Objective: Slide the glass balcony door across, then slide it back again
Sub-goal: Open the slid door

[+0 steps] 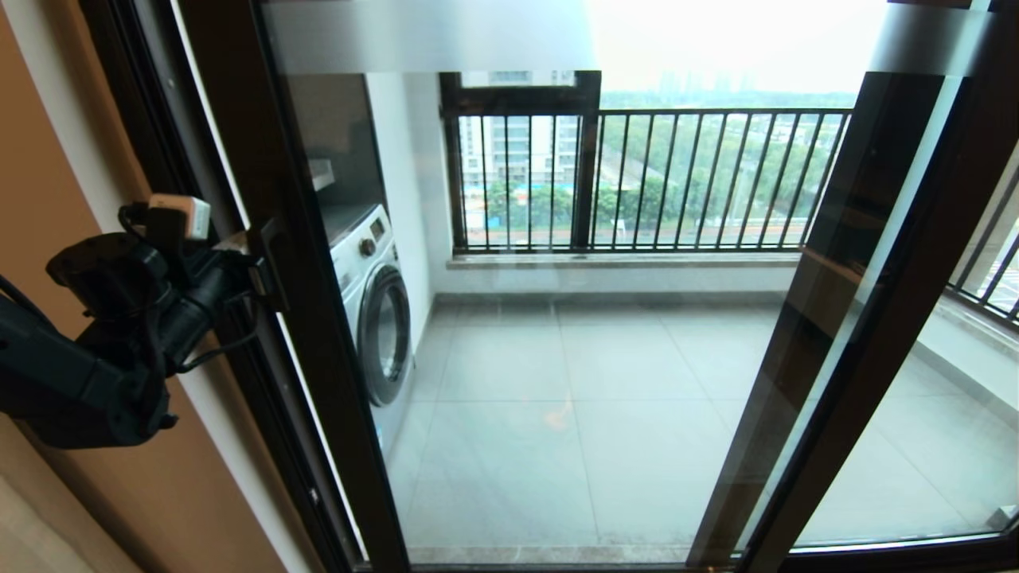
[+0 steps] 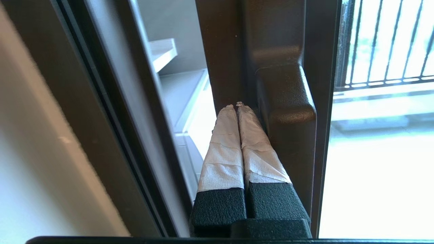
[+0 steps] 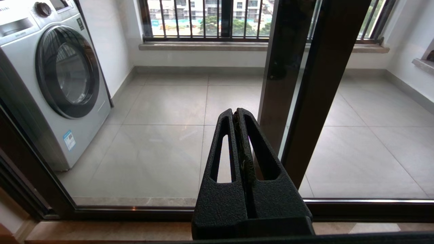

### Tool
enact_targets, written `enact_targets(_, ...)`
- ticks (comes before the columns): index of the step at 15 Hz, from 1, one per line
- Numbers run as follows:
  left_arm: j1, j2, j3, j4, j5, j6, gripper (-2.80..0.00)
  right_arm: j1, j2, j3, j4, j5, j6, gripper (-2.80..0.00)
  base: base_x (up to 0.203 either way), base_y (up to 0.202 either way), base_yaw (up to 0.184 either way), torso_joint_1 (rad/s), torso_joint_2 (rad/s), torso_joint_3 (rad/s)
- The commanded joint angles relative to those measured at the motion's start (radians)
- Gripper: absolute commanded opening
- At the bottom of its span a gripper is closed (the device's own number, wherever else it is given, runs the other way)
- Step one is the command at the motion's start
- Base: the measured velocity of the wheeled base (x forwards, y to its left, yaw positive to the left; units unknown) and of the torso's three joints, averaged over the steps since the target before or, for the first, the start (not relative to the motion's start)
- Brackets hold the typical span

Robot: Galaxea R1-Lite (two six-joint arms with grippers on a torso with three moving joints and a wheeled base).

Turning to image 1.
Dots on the black side railing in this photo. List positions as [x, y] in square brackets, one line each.
[987, 263]

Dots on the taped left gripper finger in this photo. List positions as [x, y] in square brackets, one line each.
[232, 245]
[256, 282]

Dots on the dark window frame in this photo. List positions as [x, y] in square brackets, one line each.
[517, 99]

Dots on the dark framed sliding glass door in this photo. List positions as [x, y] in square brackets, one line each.
[318, 358]

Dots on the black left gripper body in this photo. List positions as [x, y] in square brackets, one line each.
[159, 294]

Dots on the black balcony railing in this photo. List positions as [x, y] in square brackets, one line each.
[677, 115]

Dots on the white shelf board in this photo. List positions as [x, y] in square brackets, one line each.
[321, 173]

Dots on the stone window sill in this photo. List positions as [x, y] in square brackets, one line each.
[971, 328]
[621, 259]

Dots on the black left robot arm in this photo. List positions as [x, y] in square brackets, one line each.
[64, 382]

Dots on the beige curtain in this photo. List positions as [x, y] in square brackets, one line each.
[40, 533]

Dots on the white front-load washing machine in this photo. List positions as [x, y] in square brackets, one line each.
[374, 318]

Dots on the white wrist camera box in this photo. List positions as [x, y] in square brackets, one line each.
[181, 215]

